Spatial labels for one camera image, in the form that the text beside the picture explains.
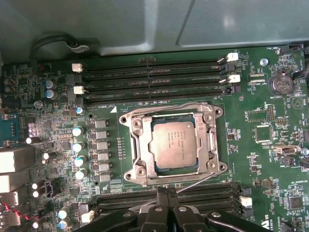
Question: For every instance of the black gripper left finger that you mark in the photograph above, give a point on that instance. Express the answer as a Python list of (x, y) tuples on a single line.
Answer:
[(162, 197)]

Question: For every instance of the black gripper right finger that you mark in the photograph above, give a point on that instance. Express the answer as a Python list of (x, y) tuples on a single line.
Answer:
[(172, 197)]

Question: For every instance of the silver CPU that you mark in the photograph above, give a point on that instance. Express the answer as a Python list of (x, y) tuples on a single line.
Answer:
[(172, 145)]

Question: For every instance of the CPU socket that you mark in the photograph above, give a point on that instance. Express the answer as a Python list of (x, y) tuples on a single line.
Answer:
[(147, 180)]

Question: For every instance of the green motherboard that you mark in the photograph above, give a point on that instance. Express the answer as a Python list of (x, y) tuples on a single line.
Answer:
[(241, 113)]

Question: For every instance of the silver internal USB port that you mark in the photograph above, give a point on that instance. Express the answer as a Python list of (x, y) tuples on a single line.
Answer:
[(286, 149)]

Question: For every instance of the silver coin battery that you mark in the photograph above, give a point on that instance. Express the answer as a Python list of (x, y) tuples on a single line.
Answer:
[(281, 83)]

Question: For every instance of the black PC case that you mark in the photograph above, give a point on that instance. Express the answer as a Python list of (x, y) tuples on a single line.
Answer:
[(120, 21)]

